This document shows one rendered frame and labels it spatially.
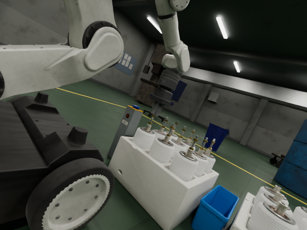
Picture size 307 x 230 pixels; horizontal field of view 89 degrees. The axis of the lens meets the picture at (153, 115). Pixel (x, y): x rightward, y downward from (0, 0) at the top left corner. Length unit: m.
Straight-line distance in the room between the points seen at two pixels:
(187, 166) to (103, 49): 0.49
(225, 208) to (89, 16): 1.01
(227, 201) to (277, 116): 9.91
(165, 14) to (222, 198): 0.89
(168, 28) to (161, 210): 0.66
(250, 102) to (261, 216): 10.46
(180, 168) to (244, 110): 10.33
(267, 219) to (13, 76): 0.75
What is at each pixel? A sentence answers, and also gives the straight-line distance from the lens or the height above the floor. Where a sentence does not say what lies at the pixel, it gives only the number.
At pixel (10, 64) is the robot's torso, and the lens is 0.52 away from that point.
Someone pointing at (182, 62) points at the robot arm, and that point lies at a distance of 0.72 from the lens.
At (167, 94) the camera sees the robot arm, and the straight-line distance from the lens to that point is 0.72.
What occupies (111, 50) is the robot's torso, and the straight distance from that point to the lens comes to 0.56.
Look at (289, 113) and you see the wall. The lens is 10.83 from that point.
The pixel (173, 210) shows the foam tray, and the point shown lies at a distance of 0.63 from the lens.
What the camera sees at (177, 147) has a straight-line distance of 0.76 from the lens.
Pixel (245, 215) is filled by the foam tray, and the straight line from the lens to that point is 0.66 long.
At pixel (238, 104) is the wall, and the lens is 10.99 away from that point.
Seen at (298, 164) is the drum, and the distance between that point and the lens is 2.92.
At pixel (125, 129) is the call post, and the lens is 0.88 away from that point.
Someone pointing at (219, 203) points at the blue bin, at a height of 0.03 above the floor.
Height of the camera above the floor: 0.41
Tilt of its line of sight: 5 degrees down
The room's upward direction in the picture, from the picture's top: 23 degrees clockwise
